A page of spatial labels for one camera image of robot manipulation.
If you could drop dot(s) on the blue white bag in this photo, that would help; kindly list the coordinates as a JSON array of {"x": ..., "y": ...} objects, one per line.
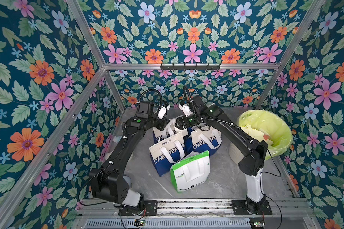
[
  {"x": 167, "y": 152},
  {"x": 203, "y": 139},
  {"x": 170, "y": 130}
]

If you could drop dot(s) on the right blue white bag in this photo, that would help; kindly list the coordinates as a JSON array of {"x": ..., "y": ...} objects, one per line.
[{"x": 203, "y": 139}]

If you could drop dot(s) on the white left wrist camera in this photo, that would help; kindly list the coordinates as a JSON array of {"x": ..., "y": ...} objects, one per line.
[{"x": 162, "y": 112}]

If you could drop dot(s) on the front left blue white bag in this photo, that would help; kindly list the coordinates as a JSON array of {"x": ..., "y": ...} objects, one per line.
[{"x": 167, "y": 152}]

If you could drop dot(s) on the white trash bin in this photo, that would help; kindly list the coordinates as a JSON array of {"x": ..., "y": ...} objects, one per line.
[{"x": 236, "y": 155}]

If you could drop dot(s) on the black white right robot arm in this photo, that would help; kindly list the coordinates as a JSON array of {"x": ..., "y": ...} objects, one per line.
[{"x": 196, "y": 112}]

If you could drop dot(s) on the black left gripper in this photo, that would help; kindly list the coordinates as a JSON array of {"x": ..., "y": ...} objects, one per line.
[{"x": 163, "y": 124}]

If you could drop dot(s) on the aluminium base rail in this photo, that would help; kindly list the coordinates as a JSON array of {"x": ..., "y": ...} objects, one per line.
[{"x": 206, "y": 213}]

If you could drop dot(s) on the green white takeout bag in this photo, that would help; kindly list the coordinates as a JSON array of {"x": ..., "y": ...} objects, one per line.
[{"x": 191, "y": 171}]

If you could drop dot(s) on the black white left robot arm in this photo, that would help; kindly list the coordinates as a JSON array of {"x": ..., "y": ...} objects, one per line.
[{"x": 108, "y": 182}]

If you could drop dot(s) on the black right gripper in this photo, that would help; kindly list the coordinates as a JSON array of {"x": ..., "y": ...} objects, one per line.
[{"x": 182, "y": 122}]

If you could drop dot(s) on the paper scraps in bin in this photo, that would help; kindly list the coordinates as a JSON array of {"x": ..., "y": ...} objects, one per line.
[{"x": 261, "y": 133}]

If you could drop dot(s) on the black wall hook rail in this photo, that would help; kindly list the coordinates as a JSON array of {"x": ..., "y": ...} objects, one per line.
[{"x": 184, "y": 67}]

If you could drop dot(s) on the back left blue white bag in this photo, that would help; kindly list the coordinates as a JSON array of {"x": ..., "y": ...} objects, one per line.
[{"x": 170, "y": 130}]

